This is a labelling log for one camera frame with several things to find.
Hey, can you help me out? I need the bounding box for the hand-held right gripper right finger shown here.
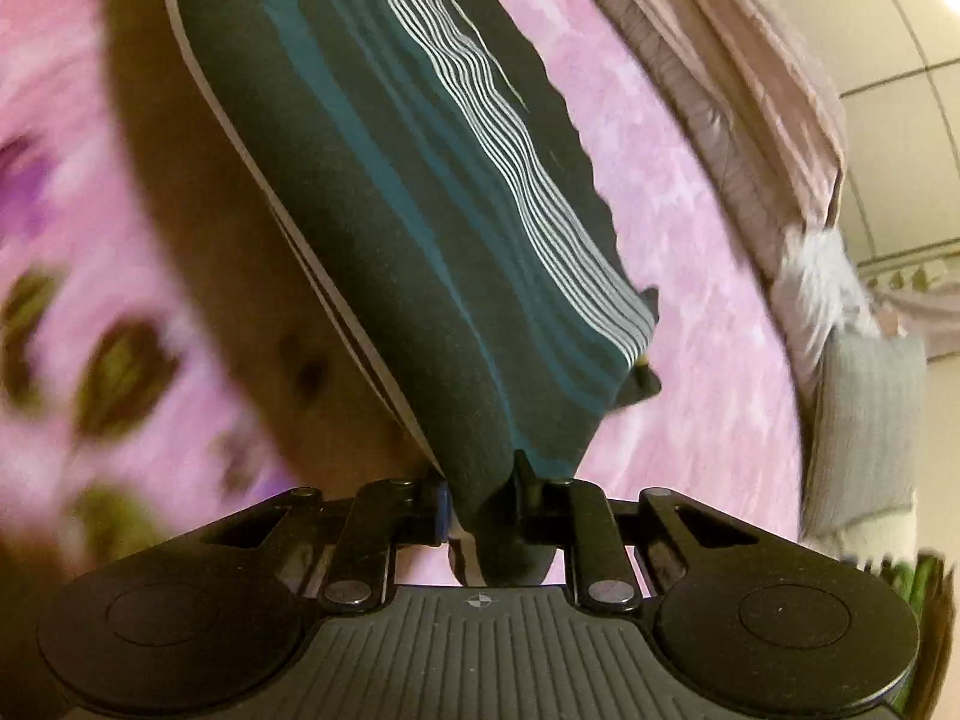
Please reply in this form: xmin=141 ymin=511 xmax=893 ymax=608
xmin=510 ymin=450 xmax=762 ymax=611

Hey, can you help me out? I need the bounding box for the grey pillow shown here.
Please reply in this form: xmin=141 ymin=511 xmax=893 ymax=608
xmin=804 ymin=328 xmax=929 ymax=537

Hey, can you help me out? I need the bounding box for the white fluffy cloth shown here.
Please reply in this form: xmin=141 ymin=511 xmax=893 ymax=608
xmin=771 ymin=229 xmax=882 ymax=383

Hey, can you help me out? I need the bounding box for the pink fuzzy blanket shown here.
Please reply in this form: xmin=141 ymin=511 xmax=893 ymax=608
xmin=0 ymin=0 xmax=826 ymax=593

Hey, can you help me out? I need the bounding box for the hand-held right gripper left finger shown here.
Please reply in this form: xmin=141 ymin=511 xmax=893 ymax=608
xmin=196 ymin=469 xmax=453 ymax=611

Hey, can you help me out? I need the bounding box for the striped knit sweater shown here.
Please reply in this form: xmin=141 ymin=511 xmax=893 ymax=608
xmin=161 ymin=0 xmax=662 ymax=587

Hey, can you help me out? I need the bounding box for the green object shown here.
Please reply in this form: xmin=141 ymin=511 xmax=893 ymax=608
xmin=896 ymin=549 xmax=950 ymax=665

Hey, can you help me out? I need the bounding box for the beige trimmed curtain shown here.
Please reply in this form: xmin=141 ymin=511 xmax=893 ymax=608
xmin=855 ymin=253 xmax=960 ymax=362

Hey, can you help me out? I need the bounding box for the beige pleated bed cover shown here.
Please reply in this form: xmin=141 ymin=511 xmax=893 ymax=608
xmin=544 ymin=0 xmax=852 ymax=293

